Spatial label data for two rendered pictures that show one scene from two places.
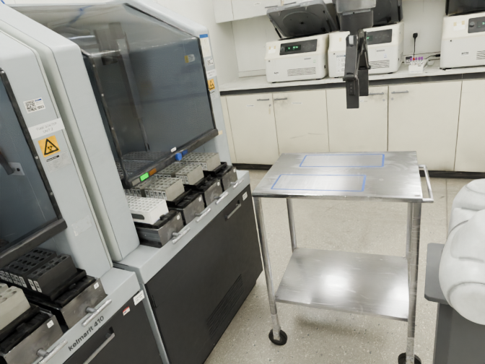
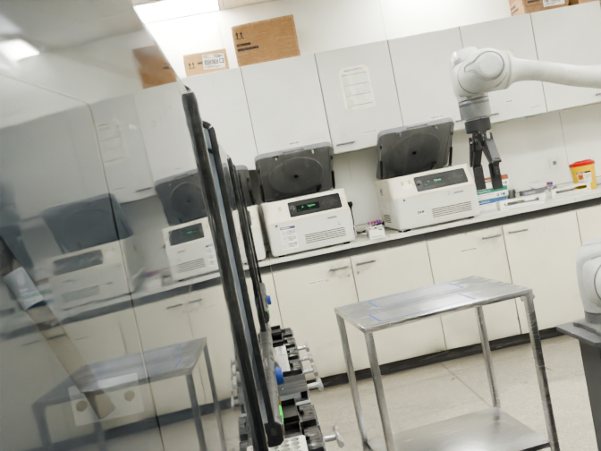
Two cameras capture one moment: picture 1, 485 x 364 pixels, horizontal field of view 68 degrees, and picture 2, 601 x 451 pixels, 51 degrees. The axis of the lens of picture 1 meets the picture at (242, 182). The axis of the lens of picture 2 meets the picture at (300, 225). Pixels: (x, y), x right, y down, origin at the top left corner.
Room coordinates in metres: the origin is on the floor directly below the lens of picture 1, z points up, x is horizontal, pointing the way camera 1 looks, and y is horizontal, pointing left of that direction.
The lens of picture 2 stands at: (-0.34, 1.22, 1.29)
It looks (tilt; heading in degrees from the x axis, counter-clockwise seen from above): 3 degrees down; 326
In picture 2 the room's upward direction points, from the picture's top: 11 degrees counter-clockwise
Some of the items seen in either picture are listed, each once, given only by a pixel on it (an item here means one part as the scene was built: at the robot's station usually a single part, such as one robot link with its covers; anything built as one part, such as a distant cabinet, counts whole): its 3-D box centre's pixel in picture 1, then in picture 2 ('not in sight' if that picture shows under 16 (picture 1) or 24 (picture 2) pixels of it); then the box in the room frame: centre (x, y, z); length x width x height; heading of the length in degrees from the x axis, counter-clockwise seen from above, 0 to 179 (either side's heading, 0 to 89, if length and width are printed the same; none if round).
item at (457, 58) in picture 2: not in sight; (469, 73); (0.91, -0.32, 1.54); 0.13 x 0.11 x 0.16; 143
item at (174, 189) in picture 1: (173, 190); not in sight; (1.34, 0.28, 0.85); 0.12 x 0.02 x 0.06; 150
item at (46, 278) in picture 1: (55, 274); not in sight; (0.86, 0.57, 0.85); 0.12 x 0.02 x 0.06; 150
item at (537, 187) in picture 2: not in sight; (537, 190); (2.49, -2.79, 0.97); 0.24 x 0.12 x 0.13; 48
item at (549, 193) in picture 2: not in sight; (567, 190); (2.32, -2.89, 0.93); 0.30 x 0.10 x 0.06; 62
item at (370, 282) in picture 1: (343, 253); (446, 406); (1.34, -0.40, 0.41); 0.67 x 0.46 x 0.82; 65
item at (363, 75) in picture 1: (362, 83); (479, 178); (0.98, -0.37, 1.22); 0.03 x 0.01 x 0.07; 59
